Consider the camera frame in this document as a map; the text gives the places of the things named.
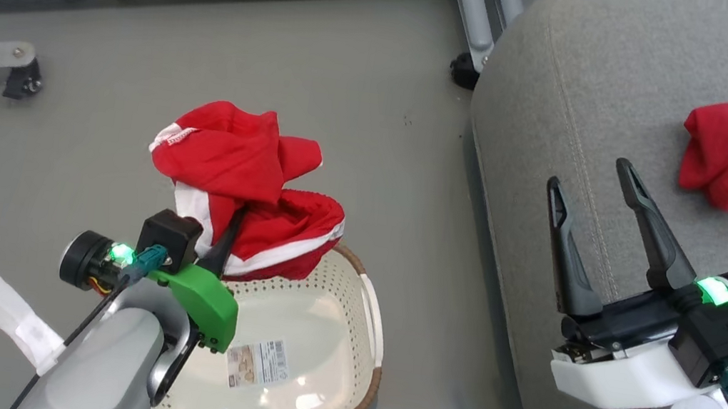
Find white cable tag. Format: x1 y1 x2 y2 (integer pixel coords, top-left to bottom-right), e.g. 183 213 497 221
0 272 76 380

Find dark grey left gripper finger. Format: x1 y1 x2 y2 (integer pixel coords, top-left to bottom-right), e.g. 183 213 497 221
201 202 249 281

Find printed basket label sticker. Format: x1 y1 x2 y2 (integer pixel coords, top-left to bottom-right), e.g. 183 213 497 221
221 332 295 397

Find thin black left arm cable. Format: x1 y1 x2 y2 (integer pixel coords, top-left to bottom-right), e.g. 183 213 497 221
7 266 133 409

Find white laundry basket brown rim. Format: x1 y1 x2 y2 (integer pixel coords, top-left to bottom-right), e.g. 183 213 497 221
149 218 401 409

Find red shorts white stripes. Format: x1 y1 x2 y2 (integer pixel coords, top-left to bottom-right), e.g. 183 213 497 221
131 91 361 296

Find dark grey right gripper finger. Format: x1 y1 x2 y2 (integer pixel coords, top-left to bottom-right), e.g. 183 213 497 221
527 175 622 323
597 156 714 298

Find teal left cable connector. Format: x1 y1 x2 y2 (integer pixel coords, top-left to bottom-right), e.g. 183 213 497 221
117 239 171 292

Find grey fabric sofa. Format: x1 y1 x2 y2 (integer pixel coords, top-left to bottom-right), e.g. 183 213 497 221
425 0 728 409

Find black caster wheel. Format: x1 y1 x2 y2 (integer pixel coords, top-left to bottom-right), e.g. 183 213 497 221
0 55 48 105
446 50 485 93

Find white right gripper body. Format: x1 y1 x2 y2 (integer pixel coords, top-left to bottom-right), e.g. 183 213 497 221
543 273 728 409

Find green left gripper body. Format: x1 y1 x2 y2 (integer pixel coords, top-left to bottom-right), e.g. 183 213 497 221
138 257 246 357

